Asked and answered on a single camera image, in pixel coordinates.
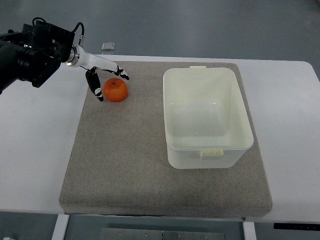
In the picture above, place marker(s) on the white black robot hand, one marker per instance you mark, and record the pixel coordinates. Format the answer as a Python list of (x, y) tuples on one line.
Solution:
[(91, 62)]

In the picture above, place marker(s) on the orange fruit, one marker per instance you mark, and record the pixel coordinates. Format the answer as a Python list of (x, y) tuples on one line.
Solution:
[(115, 90)]

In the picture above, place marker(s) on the white plastic box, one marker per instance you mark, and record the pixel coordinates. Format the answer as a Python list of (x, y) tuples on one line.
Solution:
[(205, 119)]

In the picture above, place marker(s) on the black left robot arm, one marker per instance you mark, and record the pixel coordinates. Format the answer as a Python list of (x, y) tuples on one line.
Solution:
[(35, 53)]

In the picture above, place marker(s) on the small clear floor object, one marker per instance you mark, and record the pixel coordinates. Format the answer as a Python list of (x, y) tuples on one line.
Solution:
[(108, 46)]

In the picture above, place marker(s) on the grey felt mat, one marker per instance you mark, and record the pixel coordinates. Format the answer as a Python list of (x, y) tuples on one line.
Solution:
[(119, 164)]

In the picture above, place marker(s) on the white left table leg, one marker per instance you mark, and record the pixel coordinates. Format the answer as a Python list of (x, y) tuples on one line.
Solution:
[(60, 228)]

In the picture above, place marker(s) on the white table leg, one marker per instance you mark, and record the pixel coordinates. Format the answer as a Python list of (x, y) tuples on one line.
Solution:
[(249, 230), (60, 228)]

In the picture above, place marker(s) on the white right table leg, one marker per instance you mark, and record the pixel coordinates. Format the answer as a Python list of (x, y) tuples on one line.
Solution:
[(249, 230)]

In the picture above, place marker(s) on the black table control panel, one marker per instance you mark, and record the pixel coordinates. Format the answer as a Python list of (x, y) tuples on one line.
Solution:
[(297, 226)]

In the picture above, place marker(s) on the grey metal base plate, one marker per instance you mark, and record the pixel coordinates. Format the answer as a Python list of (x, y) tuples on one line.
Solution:
[(149, 234)]

